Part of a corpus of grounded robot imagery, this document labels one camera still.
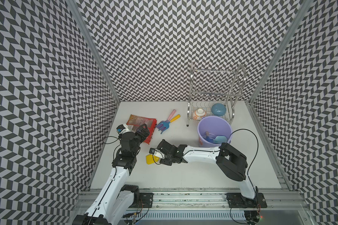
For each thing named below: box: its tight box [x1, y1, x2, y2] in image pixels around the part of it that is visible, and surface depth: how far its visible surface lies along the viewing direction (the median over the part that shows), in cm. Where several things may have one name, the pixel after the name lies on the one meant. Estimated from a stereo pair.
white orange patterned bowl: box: [192, 108, 207, 121], surface depth 102 cm
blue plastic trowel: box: [206, 135, 228, 144], surface depth 90 cm
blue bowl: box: [210, 103, 227, 117], surface depth 106 cm
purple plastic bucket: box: [197, 115, 233, 148], surface depth 86 cm
